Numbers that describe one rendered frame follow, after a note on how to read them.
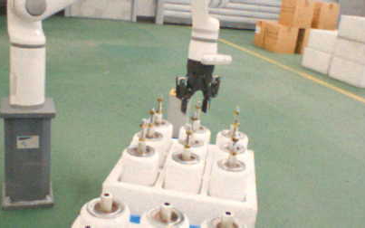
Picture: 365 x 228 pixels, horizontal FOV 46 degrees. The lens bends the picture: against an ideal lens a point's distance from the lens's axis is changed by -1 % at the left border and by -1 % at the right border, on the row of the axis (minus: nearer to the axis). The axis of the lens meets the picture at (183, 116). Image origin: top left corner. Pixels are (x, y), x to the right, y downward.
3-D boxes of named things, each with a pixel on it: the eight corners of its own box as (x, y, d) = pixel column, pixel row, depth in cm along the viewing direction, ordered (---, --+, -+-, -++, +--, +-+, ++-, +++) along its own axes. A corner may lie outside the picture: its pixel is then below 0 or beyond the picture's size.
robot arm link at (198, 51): (205, 65, 107) (208, 41, 105) (179, 56, 116) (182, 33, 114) (233, 64, 112) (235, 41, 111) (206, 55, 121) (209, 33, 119)
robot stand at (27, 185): (1, 211, 123) (-1, 112, 114) (3, 186, 136) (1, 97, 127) (53, 207, 128) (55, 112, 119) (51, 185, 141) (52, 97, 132)
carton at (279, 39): (293, 54, 487) (299, 27, 478) (275, 52, 479) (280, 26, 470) (280, 49, 514) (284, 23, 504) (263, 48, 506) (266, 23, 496)
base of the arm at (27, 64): (10, 109, 117) (9, 47, 112) (11, 99, 125) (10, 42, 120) (45, 109, 120) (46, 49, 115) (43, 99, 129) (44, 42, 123)
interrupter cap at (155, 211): (142, 226, 80) (142, 223, 80) (149, 206, 87) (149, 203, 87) (182, 232, 80) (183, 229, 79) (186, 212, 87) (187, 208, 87)
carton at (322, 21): (334, 31, 497) (340, 4, 488) (317, 29, 490) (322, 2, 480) (320, 27, 524) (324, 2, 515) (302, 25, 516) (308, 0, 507)
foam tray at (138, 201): (99, 244, 114) (102, 184, 108) (133, 180, 151) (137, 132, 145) (245, 270, 110) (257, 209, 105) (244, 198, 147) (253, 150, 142)
